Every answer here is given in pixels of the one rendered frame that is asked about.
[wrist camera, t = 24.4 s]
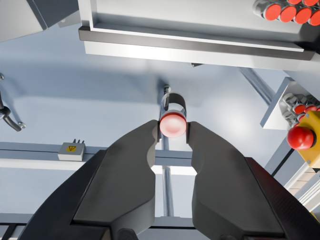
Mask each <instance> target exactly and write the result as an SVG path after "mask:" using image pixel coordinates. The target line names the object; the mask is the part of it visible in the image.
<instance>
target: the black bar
mask: <svg viewBox="0 0 320 240"><path fill-rule="evenodd" d="M78 31H79V38H80V40H81V41H92V42H103V43H114V44H125V45H135V46H146V47H157V48H168V49H179V50H194V51H205V52H216V53H227V54H238V55H249V56H259V57H270V58H281V59H292V60H307V61H310V60H311V58H312V57H313V55H314V53H315V52H316V51H315V50H313V49H312V48H310V47H301V48H303V49H304V51H303V52H301V51H291V50H278V49H268V48H259V47H249V46H240V45H230V44H220V43H211V42H201V41H191V40H178V39H168V38H159V37H149V36H140V35H130V34H120V33H111V32H101V31H91V30H90V27H87V26H81V27H80V28H79V29H78Z"/></svg>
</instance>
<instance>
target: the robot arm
mask: <svg viewBox="0 0 320 240"><path fill-rule="evenodd" d="M159 142H160V120H150V121H148V122H146V123H145V124H143V125H141V126H139V127H137V128H136V129H134V130H132V131H130V132H128V133H127V134H125V135H123V136H122V137H120V138H119V139H118V140H116V141H115V142H114V143H112V144H111V145H110V146H109V147H108V148H107V149H106V150H99V151H98V152H97V153H96V154H95V155H93V156H92V157H91V158H90V159H89V160H88V161H87V162H86V163H84V164H83V165H82V166H81V167H80V168H79V169H78V170H77V171H76V172H74V173H73V174H72V175H71V176H70V177H69V178H68V179H67V180H65V181H64V182H63V183H62V184H61V185H60V186H59V187H58V188H57V189H56V190H54V192H53V193H52V194H51V195H50V196H49V197H48V198H47V199H46V200H45V201H44V202H43V203H42V205H41V206H40V207H39V208H38V209H37V211H36V212H35V213H34V215H33V216H32V217H31V219H30V220H29V222H28V223H27V224H26V226H25V227H24V229H23V230H22V232H21V234H20V235H19V237H18V238H17V240H139V239H138V237H137V235H138V234H140V233H141V232H143V231H144V230H146V229H147V228H149V227H150V226H151V225H152V224H153V223H154V221H155V190H156V175H155V173H154V172H153V170H152V169H151V168H152V167H153V165H154V164H155V146H156V145H157V143H159ZM186 144H188V145H189V146H190V147H191V149H192V158H191V166H192V167H193V168H194V170H195V171H196V173H197V174H196V176H195V181H194V188H193V195H192V202H191V208H192V223H193V225H194V227H195V228H196V229H197V230H198V231H199V232H201V233H202V234H203V235H205V236H206V237H207V238H209V239H210V240H320V223H319V222H318V221H317V220H316V218H315V217H314V216H313V215H312V214H311V213H310V212H309V211H308V210H307V209H306V208H305V207H304V206H303V205H302V204H301V203H300V202H299V201H298V200H297V199H296V198H295V197H294V196H293V195H292V194H291V193H290V192H289V191H288V190H286V189H285V188H284V187H283V186H282V185H281V184H280V183H279V182H278V181H277V180H276V179H275V178H274V177H272V176H271V175H270V174H269V173H268V172H267V171H266V170H265V169H264V168H263V167H262V166H261V165H260V164H258V163H257V162H256V160H254V159H253V158H252V157H245V156H244V155H243V154H242V153H241V152H240V151H239V150H238V149H237V148H235V147H234V146H233V145H232V144H231V143H229V142H228V141H227V140H225V139H224V138H223V137H221V136H219V135H218V134H216V133H214V132H213V131H211V130H209V129H208V128H206V127H204V126H203V125H201V124H199V123H198V122H196V121H191V122H187V127H186Z"/></svg>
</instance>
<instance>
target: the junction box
mask: <svg viewBox="0 0 320 240"><path fill-rule="evenodd" d="M85 151H86V145H85V143H70V142H64V143H63V145H62V147H61V148H60V150H59V152H58V157H59V160H73V161H82V159H83V156H84V154H85Z"/></svg>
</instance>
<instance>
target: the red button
mask: <svg viewBox="0 0 320 240"><path fill-rule="evenodd" d="M286 138H287V143H288V145H289V146H290V147H292V148H293V149H295V150H307V149H309V148H310V147H311V146H312V144H313V134H312V132H311V130H310V129H309V128H307V127H302V126H295V127H293V128H291V129H289V131H288V133H287V137H286Z"/></svg>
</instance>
